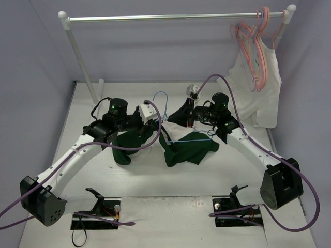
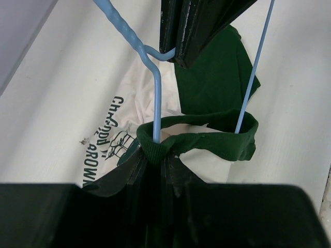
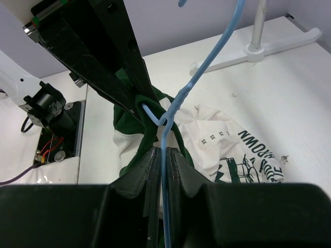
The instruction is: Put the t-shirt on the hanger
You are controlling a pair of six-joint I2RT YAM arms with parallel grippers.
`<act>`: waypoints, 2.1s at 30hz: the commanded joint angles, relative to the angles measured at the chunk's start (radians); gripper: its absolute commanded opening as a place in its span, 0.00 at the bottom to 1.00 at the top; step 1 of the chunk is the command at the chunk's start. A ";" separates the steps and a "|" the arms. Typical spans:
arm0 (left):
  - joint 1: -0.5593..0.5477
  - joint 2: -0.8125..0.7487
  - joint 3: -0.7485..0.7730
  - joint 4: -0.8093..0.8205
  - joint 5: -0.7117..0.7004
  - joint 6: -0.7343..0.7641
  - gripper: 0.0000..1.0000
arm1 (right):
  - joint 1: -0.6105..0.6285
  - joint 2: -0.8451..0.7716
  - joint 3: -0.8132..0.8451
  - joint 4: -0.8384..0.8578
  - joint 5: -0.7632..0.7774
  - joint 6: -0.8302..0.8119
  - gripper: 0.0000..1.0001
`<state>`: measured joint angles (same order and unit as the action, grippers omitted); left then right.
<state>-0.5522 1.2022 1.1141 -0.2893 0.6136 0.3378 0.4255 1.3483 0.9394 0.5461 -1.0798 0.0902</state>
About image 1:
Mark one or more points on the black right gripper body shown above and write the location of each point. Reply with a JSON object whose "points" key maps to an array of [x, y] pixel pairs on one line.
{"points": [[190, 117]]}

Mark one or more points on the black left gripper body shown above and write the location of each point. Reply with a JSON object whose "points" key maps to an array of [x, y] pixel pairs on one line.
{"points": [[141, 123]]}

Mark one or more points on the blue plastic hanger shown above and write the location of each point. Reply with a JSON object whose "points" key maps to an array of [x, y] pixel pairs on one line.
{"points": [[165, 116]]}

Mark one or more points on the white and green t-shirt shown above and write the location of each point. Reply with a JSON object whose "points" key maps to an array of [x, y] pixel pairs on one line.
{"points": [[178, 144]]}

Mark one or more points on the pink plastic hanger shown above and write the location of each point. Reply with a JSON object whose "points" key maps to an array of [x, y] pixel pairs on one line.
{"points": [[259, 60]]}

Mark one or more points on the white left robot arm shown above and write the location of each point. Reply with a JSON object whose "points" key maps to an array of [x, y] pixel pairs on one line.
{"points": [[41, 194]]}

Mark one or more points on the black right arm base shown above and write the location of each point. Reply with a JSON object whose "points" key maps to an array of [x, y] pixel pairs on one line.
{"points": [[229, 212]]}

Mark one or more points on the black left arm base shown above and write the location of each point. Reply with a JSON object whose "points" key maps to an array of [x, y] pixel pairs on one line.
{"points": [[104, 208]]}

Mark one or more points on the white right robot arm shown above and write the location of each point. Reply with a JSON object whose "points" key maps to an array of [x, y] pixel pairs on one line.
{"points": [[281, 183]]}

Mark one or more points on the pink hanger under garment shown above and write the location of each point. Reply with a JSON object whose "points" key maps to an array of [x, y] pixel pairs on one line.
{"points": [[276, 36]]}

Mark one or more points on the white hanging garment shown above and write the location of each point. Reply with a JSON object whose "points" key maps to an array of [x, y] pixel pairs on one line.
{"points": [[261, 107]]}

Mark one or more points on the white clothes rack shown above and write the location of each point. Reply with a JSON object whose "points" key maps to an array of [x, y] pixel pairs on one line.
{"points": [[145, 48]]}

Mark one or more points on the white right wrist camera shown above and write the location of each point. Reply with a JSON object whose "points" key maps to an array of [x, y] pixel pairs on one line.
{"points": [[192, 92]]}

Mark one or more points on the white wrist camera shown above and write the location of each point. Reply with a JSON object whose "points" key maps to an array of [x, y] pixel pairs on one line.
{"points": [[192, 92], [147, 112]]}

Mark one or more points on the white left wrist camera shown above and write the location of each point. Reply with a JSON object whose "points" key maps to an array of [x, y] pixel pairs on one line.
{"points": [[147, 112]]}

